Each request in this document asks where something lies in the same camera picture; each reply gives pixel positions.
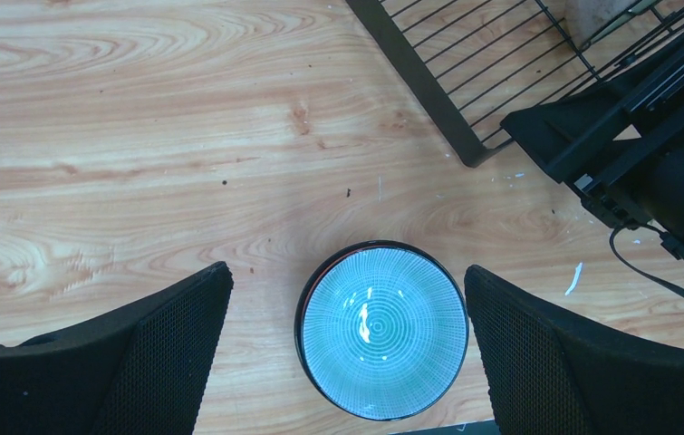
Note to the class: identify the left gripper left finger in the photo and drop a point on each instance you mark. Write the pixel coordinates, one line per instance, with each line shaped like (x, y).
(138, 369)

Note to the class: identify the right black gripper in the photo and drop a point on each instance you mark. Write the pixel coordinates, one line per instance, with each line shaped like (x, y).
(620, 143)

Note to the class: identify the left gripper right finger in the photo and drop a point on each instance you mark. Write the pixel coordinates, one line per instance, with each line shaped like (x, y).
(552, 371)

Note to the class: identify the black wire dish rack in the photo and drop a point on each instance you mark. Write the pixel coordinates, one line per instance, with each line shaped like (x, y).
(470, 63)

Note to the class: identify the celadon bowl black rim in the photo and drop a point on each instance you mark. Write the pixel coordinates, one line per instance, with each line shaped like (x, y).
(381, 330)

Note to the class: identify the beige bowl black rim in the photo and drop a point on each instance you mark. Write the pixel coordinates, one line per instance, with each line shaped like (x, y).
(588, 21)

